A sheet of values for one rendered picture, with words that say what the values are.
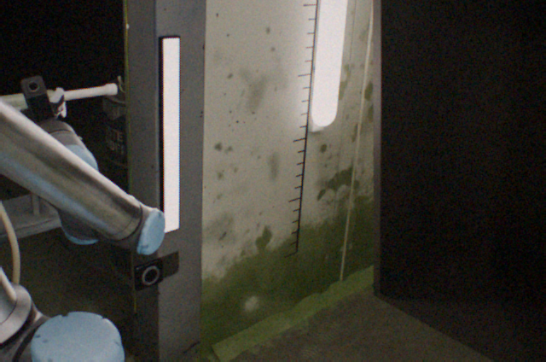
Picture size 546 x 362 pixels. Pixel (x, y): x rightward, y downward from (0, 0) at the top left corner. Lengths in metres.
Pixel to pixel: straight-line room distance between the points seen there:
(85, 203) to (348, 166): 1.67
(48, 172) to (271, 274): 1.62
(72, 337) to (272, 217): 1.32
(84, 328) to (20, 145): 0.39
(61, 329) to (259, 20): 1.22
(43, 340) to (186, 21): 1.04
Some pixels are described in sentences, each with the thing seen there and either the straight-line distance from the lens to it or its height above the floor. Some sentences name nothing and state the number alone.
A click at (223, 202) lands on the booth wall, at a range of 2.08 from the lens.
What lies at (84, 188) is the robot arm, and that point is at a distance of 0.99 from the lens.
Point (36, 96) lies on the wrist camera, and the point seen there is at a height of 1.22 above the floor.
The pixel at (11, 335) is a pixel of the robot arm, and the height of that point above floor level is 0.91.
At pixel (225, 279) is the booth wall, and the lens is 2.25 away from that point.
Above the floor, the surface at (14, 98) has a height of 1.14.
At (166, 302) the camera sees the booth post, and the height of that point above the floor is 0.36.
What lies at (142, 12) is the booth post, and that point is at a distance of 1.79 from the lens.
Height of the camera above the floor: 1.58
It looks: 21 degrees down
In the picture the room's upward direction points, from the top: 4 degrees clockwise
